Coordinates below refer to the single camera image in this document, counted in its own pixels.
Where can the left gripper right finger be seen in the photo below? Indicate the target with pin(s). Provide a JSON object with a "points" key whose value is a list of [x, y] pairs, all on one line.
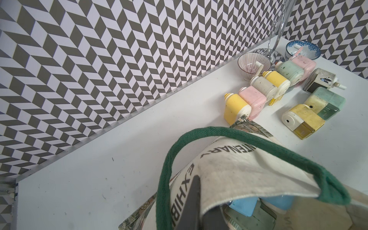
{"points": [[214, 220]]}

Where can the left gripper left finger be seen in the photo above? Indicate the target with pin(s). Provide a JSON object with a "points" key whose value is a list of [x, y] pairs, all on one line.
{"points": [[190, 217]]}

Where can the mint green pencil sharpener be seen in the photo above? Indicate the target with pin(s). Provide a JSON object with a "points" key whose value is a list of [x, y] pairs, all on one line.
{"points": [[290, 71]]}

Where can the small yellow black sharpener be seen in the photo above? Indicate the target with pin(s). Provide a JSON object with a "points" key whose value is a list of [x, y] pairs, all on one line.
{"points": [[302, 121]]}

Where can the pink rounded pencil sharpener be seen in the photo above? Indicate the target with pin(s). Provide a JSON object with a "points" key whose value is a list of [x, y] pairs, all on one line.
{"points": [[254, 98]]}

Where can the blue white patterned bowl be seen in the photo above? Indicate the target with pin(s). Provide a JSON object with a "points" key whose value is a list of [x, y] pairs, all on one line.
{"points": [[309, 49]]}

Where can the pink block pencil sharpener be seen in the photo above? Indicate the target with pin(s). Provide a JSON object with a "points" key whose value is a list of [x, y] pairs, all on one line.
{"points": [[305, 63]]}

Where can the white cartoon pencil sharpener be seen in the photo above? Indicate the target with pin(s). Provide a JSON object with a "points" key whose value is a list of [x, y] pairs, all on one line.
{"points": [[263, 85]]}

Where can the yellow block pencil sharpener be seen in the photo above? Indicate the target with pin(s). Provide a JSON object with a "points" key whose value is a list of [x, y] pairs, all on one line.
{"points": [[235, 108]]}

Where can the cream canvas tote bag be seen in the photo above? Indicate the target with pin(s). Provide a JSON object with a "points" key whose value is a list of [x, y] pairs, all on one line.
{"points": [[241, 161]]}

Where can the white grey pencil sharpener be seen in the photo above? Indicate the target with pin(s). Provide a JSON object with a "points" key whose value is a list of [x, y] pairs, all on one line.
{"points": [[322, 78]]}

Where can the yellow round pencil sharpener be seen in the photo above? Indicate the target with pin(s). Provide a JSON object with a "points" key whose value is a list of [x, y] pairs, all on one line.
{"points": [[282, 84]]}

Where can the pink ribbed bowl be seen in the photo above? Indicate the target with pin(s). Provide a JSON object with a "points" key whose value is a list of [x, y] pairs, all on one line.
{"points": [[252, 64]]}

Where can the blue round pencil sharpener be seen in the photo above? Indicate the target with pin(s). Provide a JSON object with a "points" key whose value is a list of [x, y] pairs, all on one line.
{"points": [[244, 206]]}

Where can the green block pencil sharpener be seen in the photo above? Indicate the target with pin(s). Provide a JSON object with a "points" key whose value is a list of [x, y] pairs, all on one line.
{"points": [[325, 103]]}

